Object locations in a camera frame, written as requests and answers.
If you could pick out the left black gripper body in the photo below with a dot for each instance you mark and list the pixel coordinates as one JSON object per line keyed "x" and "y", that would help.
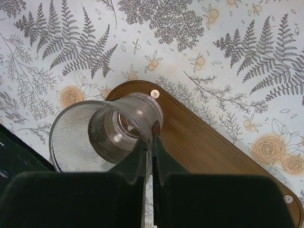
{"x": 17, "y": 157}

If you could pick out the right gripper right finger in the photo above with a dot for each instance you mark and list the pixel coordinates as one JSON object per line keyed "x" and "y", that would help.
{"x": 185, "y": 200}

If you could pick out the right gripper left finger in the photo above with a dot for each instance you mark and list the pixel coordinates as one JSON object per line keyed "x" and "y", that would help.
{"x": 112, "y": 199}

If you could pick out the clear glass cup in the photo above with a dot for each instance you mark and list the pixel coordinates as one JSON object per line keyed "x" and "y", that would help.
{"x": 96, "y": 135}

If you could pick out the brown oval wooden tray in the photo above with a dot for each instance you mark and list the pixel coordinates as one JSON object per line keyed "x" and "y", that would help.
{"x": 197, "y": 146}

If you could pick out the floral patterned table mat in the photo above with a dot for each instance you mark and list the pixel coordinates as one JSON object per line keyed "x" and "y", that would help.
{"x": 221, "y": 58}

